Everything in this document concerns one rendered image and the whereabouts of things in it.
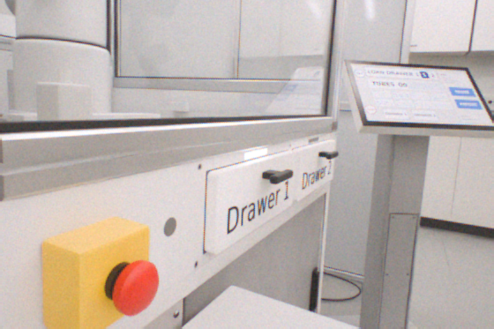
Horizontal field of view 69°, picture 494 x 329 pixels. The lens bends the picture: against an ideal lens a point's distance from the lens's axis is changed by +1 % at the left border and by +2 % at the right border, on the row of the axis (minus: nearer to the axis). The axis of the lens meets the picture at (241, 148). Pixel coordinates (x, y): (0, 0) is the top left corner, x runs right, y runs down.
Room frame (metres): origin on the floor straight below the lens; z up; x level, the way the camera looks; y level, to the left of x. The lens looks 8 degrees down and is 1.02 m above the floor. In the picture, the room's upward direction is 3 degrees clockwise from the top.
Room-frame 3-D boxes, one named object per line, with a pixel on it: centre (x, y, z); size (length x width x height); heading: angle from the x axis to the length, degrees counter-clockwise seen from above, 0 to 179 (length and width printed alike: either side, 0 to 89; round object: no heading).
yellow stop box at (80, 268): (0.27, 0.11, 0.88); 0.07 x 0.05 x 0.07; 152
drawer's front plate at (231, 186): (0.57, -0.03, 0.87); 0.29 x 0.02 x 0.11; 152
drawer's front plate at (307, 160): (0.85, -0.18, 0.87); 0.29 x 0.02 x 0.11; 152
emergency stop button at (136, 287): (0.26, 0.08, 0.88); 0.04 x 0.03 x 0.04; 152
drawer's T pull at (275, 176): (0.56, -0.06, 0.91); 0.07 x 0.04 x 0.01; 152
